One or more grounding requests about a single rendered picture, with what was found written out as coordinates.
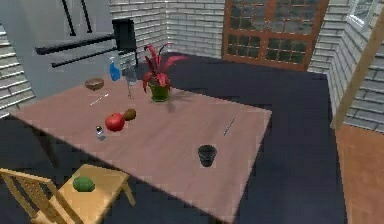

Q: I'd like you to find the beige wooden post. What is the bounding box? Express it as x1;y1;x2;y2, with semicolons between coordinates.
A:
330;9;384;131

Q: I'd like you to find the white framed window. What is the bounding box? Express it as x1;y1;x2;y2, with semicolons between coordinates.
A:
345;0;382;32

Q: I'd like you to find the red tomato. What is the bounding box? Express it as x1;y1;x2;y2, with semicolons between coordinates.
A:
104;112;126;133

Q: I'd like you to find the glass shaker with black cap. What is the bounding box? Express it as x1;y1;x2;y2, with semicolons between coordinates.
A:
95;125;107;142

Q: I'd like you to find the blue spray bottle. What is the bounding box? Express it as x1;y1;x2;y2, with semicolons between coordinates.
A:
108;56;122;82

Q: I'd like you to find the brown potato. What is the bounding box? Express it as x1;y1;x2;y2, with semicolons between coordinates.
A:
122;108;137;122

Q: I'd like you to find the black fridge handle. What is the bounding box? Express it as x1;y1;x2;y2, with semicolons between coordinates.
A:
80;0;94;34
61;0;77;37

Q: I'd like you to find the light wooden chair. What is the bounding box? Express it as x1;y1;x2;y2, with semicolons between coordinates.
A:
0;163;137;224

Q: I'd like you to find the grey fridge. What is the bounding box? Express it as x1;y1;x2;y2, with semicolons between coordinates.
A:
0;0;117;100

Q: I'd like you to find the red plant in green pot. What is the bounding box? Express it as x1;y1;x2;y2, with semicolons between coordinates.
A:
142;42;190;104

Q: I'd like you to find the clear glass bottle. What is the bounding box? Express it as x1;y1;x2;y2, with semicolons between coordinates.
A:
124;64;139;100

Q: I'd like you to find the pink wooden table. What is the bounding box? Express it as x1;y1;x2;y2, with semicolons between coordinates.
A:
9;74;273;224

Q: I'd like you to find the black cup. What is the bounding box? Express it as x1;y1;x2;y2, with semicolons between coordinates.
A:
197;144;218;168

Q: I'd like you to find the green round vegetable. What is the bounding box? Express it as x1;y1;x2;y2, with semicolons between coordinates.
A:
72;176;96;193

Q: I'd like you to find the brown wooden glazed door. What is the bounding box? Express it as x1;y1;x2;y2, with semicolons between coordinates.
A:
221;0;330;72

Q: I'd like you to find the brown bowl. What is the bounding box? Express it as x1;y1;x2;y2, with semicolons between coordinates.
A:
83;77;105;92

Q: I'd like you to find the thin grey utensil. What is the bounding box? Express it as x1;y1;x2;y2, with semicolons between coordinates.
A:
222;117;237;137

